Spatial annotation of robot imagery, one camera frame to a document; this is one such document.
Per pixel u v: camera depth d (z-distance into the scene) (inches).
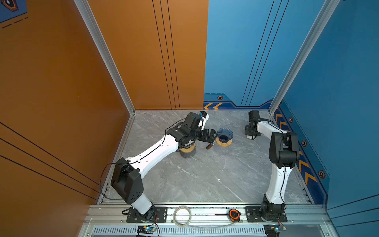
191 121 23.6
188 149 33.5
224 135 35.1
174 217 28.5
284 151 22.1
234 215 28.0
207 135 26.9
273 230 27.7
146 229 27.8
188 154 35.3
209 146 36.8
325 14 28.1
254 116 33.3
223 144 34.2
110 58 35.2
